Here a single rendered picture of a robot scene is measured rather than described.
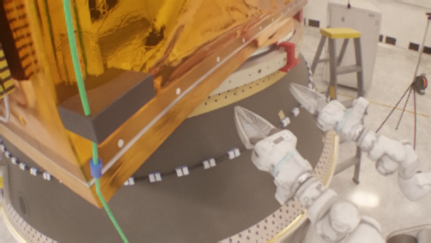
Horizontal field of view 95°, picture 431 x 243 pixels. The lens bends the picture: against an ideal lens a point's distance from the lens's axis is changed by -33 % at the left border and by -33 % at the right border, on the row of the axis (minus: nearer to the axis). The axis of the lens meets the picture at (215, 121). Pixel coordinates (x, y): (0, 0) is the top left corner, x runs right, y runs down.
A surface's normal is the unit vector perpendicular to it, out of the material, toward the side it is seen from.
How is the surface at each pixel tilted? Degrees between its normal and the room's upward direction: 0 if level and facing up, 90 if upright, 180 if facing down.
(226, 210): 62
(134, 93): 90
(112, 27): 90
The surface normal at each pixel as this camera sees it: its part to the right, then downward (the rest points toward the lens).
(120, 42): 0.85, 0.26
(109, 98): -0.04, -0.83
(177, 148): 0.31, 0.06
